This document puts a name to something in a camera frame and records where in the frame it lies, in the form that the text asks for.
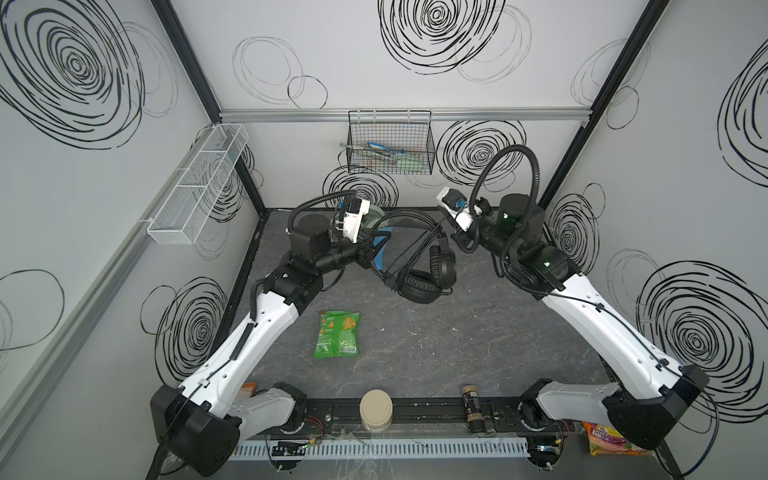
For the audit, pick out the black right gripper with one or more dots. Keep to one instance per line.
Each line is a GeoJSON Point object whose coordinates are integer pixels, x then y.
{"type": "Point", "coordinates": [474, 227]}

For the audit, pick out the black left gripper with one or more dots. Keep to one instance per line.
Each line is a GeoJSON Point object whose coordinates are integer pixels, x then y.
{"type": "Point", "coordinates": [367, 250]}

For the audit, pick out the mint green headphones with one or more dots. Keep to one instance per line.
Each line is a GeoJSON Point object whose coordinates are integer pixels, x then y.
{"type": "Point", "coordinates": [373, 219]}

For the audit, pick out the black blue headphones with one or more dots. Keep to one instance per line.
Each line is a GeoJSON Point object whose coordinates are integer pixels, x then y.
{"type": "Point", "coordinates": [423, 271]}

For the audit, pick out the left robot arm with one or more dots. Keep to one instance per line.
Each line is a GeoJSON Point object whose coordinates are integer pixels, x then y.
{"type": "Point", "coordinates": [200, 421]}

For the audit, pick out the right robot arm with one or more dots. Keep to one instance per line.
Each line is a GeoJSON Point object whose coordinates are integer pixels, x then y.
{"type": "Point", "coordinates": [652, 390]}

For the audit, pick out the green chips bag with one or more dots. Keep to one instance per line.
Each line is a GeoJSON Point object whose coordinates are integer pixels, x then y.
{"type": "Point", "coordinates": [337, 335]}

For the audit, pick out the green spatula in basket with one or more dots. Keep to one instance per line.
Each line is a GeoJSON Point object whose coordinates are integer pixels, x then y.
{"type": "Point", "coordinates": [403, 162]}

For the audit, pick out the blue tool in basket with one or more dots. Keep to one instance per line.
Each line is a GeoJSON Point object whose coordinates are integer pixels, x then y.
{"type": "Point", "coordinates": [382, 149]}

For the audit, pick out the beige round lid jar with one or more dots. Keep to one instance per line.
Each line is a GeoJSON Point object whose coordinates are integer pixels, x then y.
{"type": "Point", "coordinates": [376, 411]}

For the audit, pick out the orange snack packet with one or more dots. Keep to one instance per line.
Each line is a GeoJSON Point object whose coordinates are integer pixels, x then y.
{"type": "Point", "coordinates": [246, 391]}

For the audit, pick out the white mesh shelf basket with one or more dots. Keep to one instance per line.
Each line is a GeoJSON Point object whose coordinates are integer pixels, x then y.
{"type": "Point", "coordinates": [207, 189]}

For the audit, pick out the small brown bottle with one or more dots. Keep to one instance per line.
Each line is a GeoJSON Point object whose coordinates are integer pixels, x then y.
{"type": "Point", "coordinates": [472, 406]}

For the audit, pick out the colourful candy bag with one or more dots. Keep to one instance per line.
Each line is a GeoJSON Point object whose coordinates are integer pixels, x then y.
{"type": "Point", "coordinates": [604, 440]}

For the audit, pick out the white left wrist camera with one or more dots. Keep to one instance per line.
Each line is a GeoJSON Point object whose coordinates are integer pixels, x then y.
{"type": "Point", "coordinates": [349, 217]}

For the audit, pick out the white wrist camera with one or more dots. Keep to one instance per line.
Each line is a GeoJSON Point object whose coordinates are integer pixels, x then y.
{"type": "Point", "coordinates": [457, 210]}
{"type": "Point", "coordinates": [349, 217]}

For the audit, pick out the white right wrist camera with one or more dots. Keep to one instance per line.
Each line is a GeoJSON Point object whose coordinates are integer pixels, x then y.
{"type": "Point", "coordinates": [457, 210]}

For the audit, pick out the black wire basket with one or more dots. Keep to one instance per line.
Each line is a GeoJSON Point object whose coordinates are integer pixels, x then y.
{"type": "Point", "coordinates": [406, 129]}

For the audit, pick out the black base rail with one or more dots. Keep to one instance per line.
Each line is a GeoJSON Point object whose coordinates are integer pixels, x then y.
{"type": "Point", "coordinates": [500, 414]}

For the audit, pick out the white cable duct strip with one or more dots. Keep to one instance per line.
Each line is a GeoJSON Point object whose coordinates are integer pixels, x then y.
{"type": "Point", "coordinates": [425, 448]}

